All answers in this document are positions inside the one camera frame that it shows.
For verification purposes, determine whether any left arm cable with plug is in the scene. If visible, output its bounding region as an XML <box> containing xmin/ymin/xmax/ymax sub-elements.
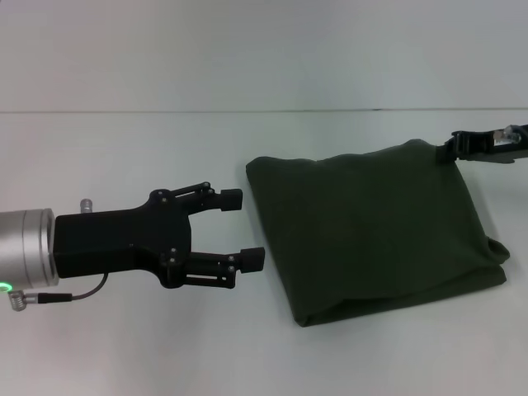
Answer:
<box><xmin>8</xmin><ymin>271</ymin><xmax>110</xmax><ymax>314</ymax></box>

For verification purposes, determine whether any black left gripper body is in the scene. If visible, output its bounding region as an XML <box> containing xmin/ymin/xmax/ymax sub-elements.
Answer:
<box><xmin>52</xmin><ymin>187</ymin><xmax>196</xmax><ymax>290</ymax></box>

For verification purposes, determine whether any dark green shirt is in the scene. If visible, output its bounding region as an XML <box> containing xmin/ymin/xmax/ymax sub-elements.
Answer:
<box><xmin>245</xmin><ymin>138</ymin><xmax>512</xmax><ymax>329</ymax></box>

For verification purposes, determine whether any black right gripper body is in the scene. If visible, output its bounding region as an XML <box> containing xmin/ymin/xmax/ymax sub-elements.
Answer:
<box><xmin>469</xmin><ymin>122</ymin><xmax>528</xmax><ymax>167</ymax></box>

